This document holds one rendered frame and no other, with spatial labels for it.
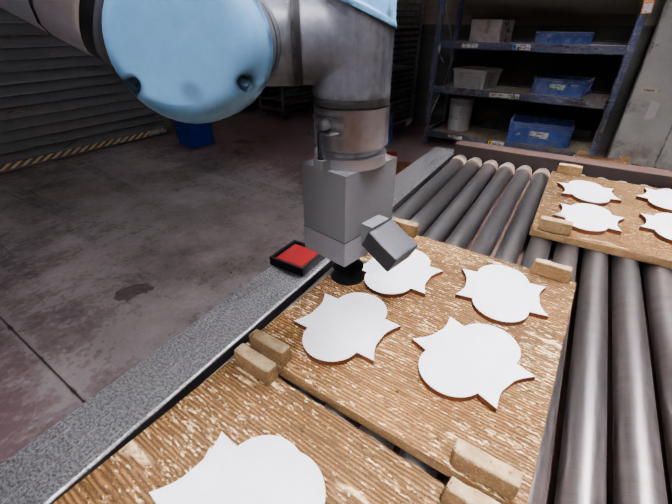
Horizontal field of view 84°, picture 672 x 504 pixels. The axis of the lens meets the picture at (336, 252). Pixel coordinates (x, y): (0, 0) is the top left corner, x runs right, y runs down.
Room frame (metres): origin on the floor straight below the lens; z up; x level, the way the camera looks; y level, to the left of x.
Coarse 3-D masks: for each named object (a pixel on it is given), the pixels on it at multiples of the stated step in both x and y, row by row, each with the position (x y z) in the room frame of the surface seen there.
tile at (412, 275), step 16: (416, 256) 0.56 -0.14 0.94; (368, 272) 0.51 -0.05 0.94; (384, 272) 0.51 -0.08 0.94; (400, 272) 0.51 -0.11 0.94; (416, 272) 0.51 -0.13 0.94; (432, 272) 0.51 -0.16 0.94; (368, 288) 0.47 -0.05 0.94; (384, 288) 0.47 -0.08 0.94; (400, 288) 0.47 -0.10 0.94; (416, 288) 0.47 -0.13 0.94
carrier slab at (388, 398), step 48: (432, 240) 0.63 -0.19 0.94; (336, 288) 0.48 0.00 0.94; (432, 288) 0.48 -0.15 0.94; (288, 336) 0.37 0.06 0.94; (528, 336) 0.37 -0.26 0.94; (336, 384) 0.29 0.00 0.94; (384, 384) 0.29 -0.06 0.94; (528, 384) 0.29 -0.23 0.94; (384, 432) 0.23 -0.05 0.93; (432, 432) 0.23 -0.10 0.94; (480, 432) 0.23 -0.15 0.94; (528, 432) 0.23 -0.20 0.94; (528, 480) 0.18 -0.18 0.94
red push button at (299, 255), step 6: (294, 246) 0.62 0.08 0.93; (300, 246) 0.62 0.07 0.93; (288, 252) 0.60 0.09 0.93; (294, 252) 0.60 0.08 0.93; (300, 252) 0.60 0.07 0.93; (306, 252) 0.60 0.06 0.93; (312, 252) 0.60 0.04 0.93; (282, 258) 0.58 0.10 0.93; (288, 258) 0.58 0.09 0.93; (294, 258) 0.58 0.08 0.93; (300, 258) 0.58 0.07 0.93; (306, 258) 0.58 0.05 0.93; (300, 264) 0.56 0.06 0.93
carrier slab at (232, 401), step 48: (240, 384) 0.29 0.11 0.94; (288, 384) 0.29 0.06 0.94; (144, 432) 0.23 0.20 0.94; (192, 432) 0.23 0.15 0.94; (240, 432) 0.23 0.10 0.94; (288, 432) 0.23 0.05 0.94; (336, 432) 0.23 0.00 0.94; (96, 480) 0.18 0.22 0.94; (144, 480) 0.18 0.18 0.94; (336, 480) 0.18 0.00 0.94; (384, 480) 0.18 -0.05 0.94; (432, 480) 0.18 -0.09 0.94
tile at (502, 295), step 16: (464, 272) 0.51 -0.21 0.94; (480, 272) 0.51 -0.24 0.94; (496, 272) 0.51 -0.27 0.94; (512, 272) 0.51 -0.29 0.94; (464, 288) 0.47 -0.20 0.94; (480, 288) 0.47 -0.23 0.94; (496, 288) 0.47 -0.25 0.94; (512, 288) 0.47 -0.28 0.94; (528, 288) 0.47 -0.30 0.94; (544, 288) 0.47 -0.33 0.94; (480, 304) 0.43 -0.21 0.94; (496, 304) 0.43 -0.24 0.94; (512, 304) 0.43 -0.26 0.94; (528, 304) 0.43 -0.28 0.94; (496, 320) 0.39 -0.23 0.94; (512, 320) 0.39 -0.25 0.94
